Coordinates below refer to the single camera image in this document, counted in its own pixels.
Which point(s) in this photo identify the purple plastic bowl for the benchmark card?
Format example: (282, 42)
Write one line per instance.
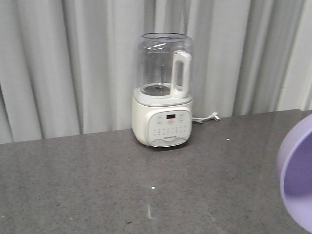
(294, 173)

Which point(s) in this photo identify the grey pleated curtain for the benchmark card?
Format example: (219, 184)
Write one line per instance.
(67, 67)

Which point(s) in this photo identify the white blender with clear jar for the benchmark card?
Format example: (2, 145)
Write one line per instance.
(161, 100)

